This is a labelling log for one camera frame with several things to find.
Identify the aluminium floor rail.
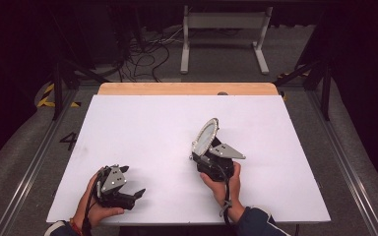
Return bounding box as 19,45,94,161
306,89,378,236
0,88,80,236

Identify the dark cabinet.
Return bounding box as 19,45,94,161
75,0,127,71

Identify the person's right hand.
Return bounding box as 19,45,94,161
199,161,246,224

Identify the yellow black floor tape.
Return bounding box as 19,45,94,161
276,69,310,81
36,82,82,109

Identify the white board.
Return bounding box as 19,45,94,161
45,94,332,226

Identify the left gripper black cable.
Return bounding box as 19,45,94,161
82,168,108,236

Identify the tangle of floor cables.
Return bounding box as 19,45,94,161
117,26,185,84

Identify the person's left hand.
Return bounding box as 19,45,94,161
72,169,126,229

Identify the white metal desk frame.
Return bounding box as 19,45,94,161
179,4,274,76

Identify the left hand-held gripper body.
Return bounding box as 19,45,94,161
93,164,136,211

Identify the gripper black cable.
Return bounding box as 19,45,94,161
217,165,234,228
82,168,108,236

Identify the wooden table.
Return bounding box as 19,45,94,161
96,82,280,96

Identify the white oval beaded-rim plate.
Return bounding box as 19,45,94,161
190,117,221,159

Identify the black metal stand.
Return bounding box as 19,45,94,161
273,48,333,122
49,9,111,122

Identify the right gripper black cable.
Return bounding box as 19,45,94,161
217,165,234,228

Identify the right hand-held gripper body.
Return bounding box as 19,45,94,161
192,137,247,183

